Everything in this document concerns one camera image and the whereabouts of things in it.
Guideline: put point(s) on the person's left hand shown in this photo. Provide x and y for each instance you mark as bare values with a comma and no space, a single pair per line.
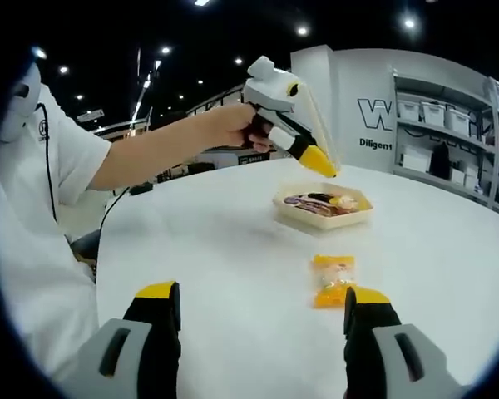
233,126

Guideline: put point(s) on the white chest-worn device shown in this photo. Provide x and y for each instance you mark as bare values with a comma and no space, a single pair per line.
18,108

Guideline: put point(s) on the round ceiling spotlights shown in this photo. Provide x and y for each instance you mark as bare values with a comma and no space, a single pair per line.
301,31

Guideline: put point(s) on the shelved white storage bins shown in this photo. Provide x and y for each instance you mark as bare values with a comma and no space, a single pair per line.
432,114

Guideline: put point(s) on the brown purple food packet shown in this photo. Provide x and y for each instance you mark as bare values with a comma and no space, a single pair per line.
312,208

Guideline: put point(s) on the grey metal shelving rack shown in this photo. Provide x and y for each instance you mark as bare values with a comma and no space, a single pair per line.
420,176

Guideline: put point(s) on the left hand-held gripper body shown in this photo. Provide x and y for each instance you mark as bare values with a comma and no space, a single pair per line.
274,87

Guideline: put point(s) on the white cardboard box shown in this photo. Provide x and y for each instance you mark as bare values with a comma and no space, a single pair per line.
416,160

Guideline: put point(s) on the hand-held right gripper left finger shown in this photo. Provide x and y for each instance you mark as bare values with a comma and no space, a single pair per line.
158,332

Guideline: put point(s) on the ceiling air vent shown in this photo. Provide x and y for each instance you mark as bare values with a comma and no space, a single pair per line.
90,114

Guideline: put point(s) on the red food packet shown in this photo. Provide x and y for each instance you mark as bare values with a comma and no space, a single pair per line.
337,213

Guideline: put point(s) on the yellow food packet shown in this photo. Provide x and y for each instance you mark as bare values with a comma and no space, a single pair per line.
349,202
332,280

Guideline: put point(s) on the cream hexagonal container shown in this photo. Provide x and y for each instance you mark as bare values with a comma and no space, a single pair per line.
345,220

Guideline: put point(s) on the white food tongs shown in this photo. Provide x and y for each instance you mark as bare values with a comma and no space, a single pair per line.
325,133

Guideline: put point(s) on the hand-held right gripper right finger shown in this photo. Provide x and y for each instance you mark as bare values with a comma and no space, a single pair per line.
366,332

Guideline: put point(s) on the person's blue jeans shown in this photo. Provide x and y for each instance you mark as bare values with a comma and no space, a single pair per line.
85,245

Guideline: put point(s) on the black food packet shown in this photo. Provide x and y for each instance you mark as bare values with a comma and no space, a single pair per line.
321,195

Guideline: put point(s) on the black backpack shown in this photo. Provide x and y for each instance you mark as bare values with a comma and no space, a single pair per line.
438,160

